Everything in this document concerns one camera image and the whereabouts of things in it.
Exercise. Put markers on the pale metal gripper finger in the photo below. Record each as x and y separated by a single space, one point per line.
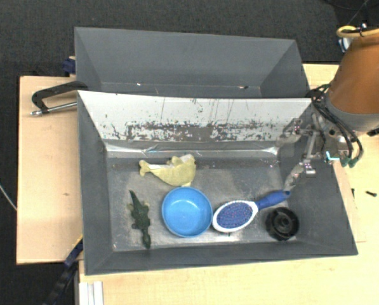
295 174
287 136

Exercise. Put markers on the black round ribbed cap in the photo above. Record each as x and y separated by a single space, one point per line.
282 224

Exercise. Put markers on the small black screw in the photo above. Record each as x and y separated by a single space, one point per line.
371 194

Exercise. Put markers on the blue and white hairbrush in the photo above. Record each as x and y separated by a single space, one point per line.
235 216

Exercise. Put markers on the blue plastic bowl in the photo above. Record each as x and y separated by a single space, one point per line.
186 213

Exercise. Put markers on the yellow toy dolphin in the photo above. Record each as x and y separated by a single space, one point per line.
176 174

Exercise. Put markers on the grey metal bin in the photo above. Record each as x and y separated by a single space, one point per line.
189 62

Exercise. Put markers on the dark green toy crocodile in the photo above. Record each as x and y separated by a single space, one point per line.
140 218

